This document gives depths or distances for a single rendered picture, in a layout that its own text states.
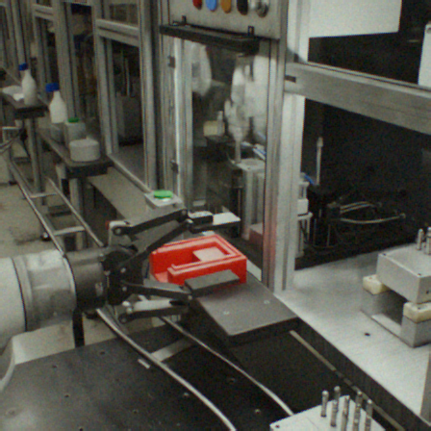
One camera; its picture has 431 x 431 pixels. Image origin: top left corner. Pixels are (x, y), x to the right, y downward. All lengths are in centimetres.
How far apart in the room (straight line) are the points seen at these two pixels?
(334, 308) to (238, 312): 17
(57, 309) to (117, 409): 56
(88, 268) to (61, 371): 67
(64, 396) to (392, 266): 69
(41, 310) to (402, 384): 53
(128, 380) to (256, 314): 36
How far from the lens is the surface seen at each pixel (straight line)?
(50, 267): 70
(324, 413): 84
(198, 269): 111
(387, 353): 101
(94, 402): 126
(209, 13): 121
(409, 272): 101
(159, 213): 74
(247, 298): 112
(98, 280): 71
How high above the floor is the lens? 147
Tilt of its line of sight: 23 degrees down
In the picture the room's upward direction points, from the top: straight up
